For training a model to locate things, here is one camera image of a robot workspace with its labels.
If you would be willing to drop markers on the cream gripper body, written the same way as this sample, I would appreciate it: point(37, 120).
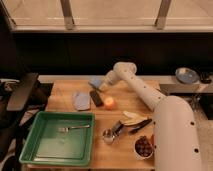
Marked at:
point(103, 87)

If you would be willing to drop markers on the blue sponge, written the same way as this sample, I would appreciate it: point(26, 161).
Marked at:
point(95, 83)

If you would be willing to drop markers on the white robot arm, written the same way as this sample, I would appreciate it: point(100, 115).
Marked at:
point(175, 134)

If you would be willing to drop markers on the black rectangular block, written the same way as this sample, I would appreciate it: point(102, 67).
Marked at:
point(96, 98)

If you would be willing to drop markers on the orange fruit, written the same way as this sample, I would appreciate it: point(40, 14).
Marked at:
point(109, 103)

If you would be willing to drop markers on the silver ice cream scoop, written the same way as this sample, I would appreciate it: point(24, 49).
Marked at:
point(109, 135)

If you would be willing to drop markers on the silver fork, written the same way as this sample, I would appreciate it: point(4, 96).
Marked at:
point(67, 129)

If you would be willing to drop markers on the green plastic tray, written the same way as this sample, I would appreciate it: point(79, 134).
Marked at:
point(45, 145)

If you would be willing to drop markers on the blue grey dish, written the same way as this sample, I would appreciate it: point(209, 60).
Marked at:
point(186, 75)

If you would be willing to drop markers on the black chair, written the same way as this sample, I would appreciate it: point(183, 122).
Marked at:
point(27, 95)

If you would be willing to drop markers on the black handled utensil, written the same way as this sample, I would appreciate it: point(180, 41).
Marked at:
point(141, 125)

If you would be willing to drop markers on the window frame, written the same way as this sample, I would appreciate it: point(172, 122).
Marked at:
point(121, 16)

